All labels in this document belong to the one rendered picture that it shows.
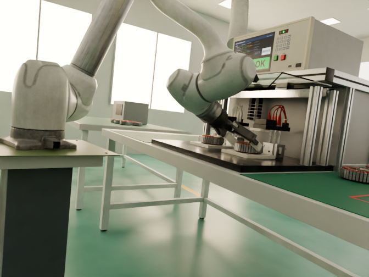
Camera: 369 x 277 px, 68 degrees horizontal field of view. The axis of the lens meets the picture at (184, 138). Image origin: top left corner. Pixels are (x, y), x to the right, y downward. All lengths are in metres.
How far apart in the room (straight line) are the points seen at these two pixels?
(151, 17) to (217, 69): 5.53
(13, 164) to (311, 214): 0.74
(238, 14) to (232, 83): 1.96
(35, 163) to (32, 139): 0.10
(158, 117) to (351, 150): 5.16
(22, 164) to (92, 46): 0.51
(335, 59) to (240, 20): 1.45
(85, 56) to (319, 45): 0.90
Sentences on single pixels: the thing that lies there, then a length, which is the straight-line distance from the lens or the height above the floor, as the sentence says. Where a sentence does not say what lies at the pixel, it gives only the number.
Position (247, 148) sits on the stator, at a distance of 1.07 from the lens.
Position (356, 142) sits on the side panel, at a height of 0.87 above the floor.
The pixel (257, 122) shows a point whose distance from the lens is 1.16.
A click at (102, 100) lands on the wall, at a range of 5.70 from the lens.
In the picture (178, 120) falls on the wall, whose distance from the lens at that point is 6.37.
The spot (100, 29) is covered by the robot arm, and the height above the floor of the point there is 1.18.
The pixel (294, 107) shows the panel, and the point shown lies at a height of 0.99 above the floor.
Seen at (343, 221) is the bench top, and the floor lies 0.73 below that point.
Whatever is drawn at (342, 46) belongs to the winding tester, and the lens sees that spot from 1.39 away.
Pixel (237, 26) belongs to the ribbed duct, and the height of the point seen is 1.72.
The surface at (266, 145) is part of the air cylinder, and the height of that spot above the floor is 0.81.
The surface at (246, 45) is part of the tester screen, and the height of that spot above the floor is 1.27.
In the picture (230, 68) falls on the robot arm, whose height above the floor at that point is 1.04.
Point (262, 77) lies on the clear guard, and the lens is 0.95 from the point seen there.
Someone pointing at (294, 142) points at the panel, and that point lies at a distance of 1.30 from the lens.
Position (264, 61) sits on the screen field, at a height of 1.17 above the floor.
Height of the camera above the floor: 0.89
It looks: 4 degrees down
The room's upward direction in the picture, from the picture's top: 6 degrees clockwise
